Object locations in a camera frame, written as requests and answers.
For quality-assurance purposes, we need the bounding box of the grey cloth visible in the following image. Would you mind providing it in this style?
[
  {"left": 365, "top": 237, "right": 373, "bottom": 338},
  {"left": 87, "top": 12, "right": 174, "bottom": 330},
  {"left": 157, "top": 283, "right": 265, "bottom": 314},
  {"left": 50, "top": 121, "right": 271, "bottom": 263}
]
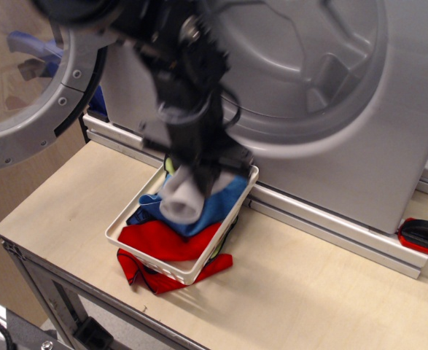
[{"left": 158, "top": 166, "right": 235, "bottom": 225}]

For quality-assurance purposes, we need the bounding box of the green cloth with black edge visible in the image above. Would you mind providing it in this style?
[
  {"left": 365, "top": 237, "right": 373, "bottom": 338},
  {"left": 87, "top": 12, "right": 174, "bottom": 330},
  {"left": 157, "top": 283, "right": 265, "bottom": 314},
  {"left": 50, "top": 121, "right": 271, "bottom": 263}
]
[{"left": 163, "top": 157, "right": 176, "bottom": 176}]

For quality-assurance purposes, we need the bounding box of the white plastic basket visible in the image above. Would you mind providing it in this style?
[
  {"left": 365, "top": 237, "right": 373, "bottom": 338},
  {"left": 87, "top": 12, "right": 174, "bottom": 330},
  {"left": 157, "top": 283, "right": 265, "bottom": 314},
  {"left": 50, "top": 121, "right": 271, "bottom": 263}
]
[{"left": 105, "top": 168, "right": 252, "bottom": 285}]

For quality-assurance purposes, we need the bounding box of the grey toy laundry machine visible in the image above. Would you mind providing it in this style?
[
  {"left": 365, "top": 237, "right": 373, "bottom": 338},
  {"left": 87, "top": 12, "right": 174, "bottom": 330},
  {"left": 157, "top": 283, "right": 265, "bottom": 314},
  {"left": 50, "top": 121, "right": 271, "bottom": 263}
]
[{"left": 100, "top": 0, "right": 428, "bottom": 235}]

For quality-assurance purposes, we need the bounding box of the metal table frame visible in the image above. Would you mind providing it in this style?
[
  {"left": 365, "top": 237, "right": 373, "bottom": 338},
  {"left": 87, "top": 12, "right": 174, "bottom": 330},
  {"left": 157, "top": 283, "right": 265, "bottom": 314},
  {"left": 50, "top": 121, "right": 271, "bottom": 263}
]
[{"left": 0, "top": 234, "right": 205, "bottom": 349}]

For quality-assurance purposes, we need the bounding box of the red and black clamp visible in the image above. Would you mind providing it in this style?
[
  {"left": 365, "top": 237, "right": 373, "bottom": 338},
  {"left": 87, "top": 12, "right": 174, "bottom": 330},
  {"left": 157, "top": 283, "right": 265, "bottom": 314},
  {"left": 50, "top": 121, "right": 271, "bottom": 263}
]
[{"left": 397, "top": 218, "right": 428, "bottom": 254}]

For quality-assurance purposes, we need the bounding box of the blue clamp behind door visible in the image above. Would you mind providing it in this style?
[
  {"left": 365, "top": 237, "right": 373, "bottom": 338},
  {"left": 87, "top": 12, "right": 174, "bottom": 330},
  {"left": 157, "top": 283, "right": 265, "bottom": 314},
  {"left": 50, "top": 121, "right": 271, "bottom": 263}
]
[{"left": 6, "top": 31, "right": 109, "bottom": 120}]

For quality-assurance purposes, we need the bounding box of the aluminium profile rail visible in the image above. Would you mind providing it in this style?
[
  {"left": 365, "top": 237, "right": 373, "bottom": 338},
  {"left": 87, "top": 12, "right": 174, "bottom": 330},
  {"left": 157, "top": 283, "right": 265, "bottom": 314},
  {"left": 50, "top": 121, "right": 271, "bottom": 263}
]
[{"left": 83, "top": 114, "right": 428, "bottom": 279}]

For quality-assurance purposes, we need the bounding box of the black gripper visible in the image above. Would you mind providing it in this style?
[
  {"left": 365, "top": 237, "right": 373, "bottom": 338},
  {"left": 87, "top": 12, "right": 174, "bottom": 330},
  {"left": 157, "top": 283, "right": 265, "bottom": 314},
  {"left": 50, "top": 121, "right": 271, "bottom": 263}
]
[{"left": 139, "top": 90, "right": 254, "bottom": 201}]

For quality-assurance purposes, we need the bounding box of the dark blue patterned cloth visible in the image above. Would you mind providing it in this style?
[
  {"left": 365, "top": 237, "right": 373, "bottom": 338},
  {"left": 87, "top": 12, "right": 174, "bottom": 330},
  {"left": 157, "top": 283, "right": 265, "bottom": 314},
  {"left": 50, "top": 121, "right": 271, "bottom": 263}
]
[{"left": 126, "top": 207, "right": 155, "bottom": 225}]

